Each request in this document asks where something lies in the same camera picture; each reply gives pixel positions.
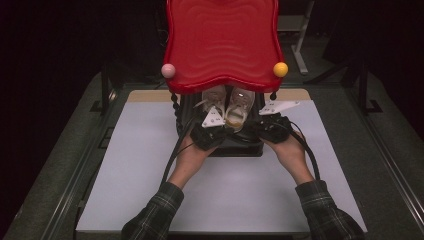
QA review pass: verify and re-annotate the yellow ball knob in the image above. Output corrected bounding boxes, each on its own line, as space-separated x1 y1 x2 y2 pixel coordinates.
273 61 289 78

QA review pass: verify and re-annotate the pink ball knob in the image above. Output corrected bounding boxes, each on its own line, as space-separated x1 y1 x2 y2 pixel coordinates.
161 63 177 79

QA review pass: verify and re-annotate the person's right hand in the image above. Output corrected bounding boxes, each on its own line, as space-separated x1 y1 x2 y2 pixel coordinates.
266 130 308 169

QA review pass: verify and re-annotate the black metal stand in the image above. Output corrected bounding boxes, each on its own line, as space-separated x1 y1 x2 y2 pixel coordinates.
90 63 118 116
357 62 385 116

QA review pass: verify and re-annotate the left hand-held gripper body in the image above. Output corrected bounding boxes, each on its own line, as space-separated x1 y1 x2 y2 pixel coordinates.
189 106 228 151

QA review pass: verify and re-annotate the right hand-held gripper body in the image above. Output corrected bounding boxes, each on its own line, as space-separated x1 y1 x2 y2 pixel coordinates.
255 100 301 145

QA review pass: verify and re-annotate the white shoe with yellow heel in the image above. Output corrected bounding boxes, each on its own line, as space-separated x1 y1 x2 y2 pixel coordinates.
195 85 228 117
224 87 256 133

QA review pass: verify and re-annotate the white metal stand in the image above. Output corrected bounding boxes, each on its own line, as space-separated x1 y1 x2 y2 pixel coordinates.
277 0 316 76

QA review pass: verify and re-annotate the black cable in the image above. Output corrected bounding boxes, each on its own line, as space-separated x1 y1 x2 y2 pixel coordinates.
159 114 205 188
288 120 322 182

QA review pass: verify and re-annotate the red and black shoe rack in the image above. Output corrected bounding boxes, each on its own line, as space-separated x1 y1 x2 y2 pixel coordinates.
160 0 289 158

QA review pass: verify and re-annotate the person's left hand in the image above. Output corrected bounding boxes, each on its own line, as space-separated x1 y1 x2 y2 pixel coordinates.
176 134 218 171

